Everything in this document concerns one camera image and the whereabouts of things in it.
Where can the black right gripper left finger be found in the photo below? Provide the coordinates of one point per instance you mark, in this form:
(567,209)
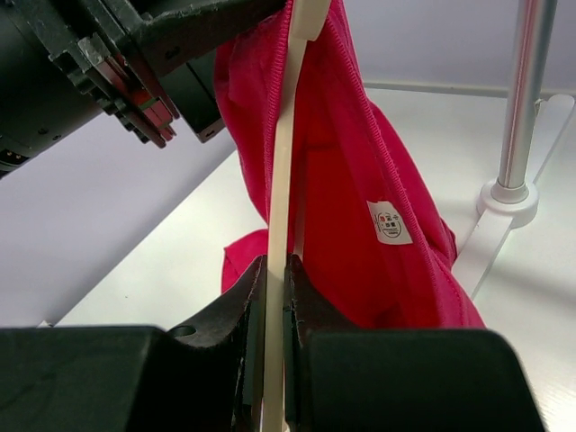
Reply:
(201,375)

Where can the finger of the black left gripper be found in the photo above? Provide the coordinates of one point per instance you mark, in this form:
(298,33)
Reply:
(190,88)
(169,33)

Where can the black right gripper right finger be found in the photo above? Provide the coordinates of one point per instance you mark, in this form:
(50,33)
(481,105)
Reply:
(340,377)

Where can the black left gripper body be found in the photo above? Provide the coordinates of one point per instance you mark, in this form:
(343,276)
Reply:
(62,64)

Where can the beige wooden hanger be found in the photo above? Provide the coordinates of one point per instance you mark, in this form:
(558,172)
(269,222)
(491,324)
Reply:
(306,22)

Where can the red t shirt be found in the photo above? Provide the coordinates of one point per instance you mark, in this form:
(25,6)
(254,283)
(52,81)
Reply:
(374,243)

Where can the white clothes rack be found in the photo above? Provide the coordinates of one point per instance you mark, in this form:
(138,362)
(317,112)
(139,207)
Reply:
(461,83)

